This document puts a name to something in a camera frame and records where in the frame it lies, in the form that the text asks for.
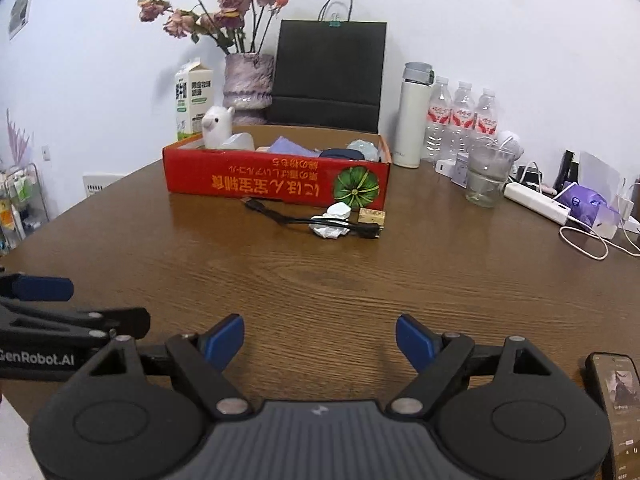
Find black usb cable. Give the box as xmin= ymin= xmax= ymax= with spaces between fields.
xmin=240 ymin=197 xmax=382 ymax=241

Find small yellow box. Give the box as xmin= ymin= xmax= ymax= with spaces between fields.
xmin=358 ymin=208 xmax=386 ymax=226

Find white wrapper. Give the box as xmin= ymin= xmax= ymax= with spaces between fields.
xmin=308 ymin=216 xmax=350 ymax=240

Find iridescent glitter bag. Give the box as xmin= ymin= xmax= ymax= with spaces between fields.
xmin=347 ymin=139 xmax=380 ymax=162

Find purple knit pouch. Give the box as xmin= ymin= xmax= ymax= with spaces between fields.
xmin=267 ymin=136 xmax=320 ymax=157

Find navy blue zip case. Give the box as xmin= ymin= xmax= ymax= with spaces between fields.
xmin=320 ymin=148 xmax=363 ymax=160

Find alpaca plush toy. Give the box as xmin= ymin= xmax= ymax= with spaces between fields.
xmin=202 ymin=105 xmax=234 ymax=150

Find translucent plastic container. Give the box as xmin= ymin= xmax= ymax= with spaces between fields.
xmin=218 ymin=132 xmax=255 ymax=152

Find metal storage rack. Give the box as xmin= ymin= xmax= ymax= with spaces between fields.
xmin=1 ymin=162 xmax=50 ymax=252

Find white earbud case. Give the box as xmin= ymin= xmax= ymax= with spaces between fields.
xmin=326 ymin=202 xmax=352 ymax=220

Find white charger adapter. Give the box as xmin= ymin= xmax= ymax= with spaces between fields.
xmin=434 ymin=159 xmax=456 ymax=178

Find white power strip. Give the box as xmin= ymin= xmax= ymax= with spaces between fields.
xmin=503 ymin=182 xmax=570 ymax=226

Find small white tin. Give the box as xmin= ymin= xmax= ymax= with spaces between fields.
xmin=450 ymin=152 xmax=469 ymax=188

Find red cardboard box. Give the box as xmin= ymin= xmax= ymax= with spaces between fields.
xmin=163 ymin=125 xmax=392 ymax=209

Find clear glass cup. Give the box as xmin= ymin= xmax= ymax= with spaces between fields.
xmin=465 ymin=138 xmax=516 ymax=208

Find smartphone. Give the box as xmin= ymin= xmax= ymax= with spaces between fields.
xmin=584 ymin=352 xmax=640 ymax=480

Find white thermos bottle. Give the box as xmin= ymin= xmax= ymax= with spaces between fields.
xmin=393 ymin=62 xmax=435 ymax=169

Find water bottle left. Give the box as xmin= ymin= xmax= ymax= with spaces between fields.
xmin=422 ymin=76 xmax=451 ymax=162

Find water bottle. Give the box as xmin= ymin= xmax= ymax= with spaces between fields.
xmin=474 ymin=89 xmax=498 ymax=136
xmin=450 ymin=81 xmax=475 ymax=154
xmin=422 ymin=76 xmax=451 ymax=162

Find purple package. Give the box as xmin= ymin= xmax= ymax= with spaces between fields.
xmin=555 ymin=182 xmax=620 ymax=236

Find black cosmetic tubes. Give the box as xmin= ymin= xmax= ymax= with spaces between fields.
xmin=553 ymin=150 xmax=576 ymax=193

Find water bottle middle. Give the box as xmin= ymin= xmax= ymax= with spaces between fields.
xmin=450 ymin=81 xmax=475 ymax=154

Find water bottle right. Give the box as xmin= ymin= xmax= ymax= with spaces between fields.
xmin=474 ymin=89 xmax=498 ymax=136

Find milk carton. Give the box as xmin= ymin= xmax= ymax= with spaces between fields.
xmin=175 ymin=58 xmax=214 ymax=140

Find purple flower vase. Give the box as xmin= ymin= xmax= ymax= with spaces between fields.
xmin=222 ymin=53 xmax=274 ymax=126

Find black paper bag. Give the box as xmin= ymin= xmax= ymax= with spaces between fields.
xmin=266 ymin=0 xmax=387 ymax=133

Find dried pink flowers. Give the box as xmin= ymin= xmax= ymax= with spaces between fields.
xmin=137 ymin=0 xmax=290 ymax=55

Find white cable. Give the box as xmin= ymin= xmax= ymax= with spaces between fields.
xmin=558 ymin=199 xmax=640 ymax=262

